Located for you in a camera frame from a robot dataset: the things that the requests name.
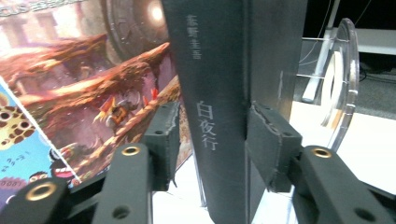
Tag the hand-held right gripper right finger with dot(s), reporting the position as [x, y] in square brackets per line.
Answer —
[274, 146]

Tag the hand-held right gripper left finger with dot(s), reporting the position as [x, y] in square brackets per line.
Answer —
[163, 146]

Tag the black hardcover book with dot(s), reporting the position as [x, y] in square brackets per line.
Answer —
[224, 62]

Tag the clear acrylic book rack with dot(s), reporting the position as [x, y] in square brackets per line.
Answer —
[345, 77]

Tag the purple softcover book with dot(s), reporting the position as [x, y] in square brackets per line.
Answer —
[93, 62]

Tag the light blue picture book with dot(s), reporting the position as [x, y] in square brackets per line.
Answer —
[25, 146]

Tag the white metal stand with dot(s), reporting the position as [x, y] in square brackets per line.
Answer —
[376, 40]

